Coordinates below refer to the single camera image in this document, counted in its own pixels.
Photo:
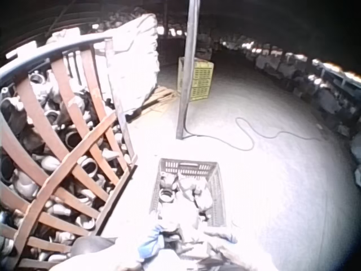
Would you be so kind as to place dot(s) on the yellow plastic crate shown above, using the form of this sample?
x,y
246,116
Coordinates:
x,y
201,80

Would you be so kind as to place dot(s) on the rusty metal cage of pipe fittings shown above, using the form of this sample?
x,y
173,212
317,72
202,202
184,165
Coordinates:
x,y
42,132

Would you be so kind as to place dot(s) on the grey steel pole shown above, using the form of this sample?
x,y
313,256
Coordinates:
x,y
188,70

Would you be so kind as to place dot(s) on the grey plastic crate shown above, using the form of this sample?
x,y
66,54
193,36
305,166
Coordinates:
x,y
217,192

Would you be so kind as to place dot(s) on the person's right hand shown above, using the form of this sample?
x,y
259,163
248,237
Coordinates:
x,y
225,248

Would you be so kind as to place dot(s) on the person's left fingers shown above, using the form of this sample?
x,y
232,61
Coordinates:
x,y
167,230

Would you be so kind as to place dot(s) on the person's left hand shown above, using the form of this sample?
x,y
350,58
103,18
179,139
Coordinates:
x,y
152,242

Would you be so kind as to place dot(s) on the dark grey pipe fitting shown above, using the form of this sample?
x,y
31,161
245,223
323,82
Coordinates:
x,y
186,248

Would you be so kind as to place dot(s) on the wooden pallet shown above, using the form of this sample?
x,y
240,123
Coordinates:
x,y
159,97

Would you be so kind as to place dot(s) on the heap of grey pipe fittings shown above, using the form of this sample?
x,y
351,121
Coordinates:
x,y
180,194

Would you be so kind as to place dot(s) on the large white bulk sack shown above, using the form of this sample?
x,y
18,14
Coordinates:
x,y
135,65

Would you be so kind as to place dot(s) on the person's right fingers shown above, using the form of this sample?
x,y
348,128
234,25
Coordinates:
x,y
220,235

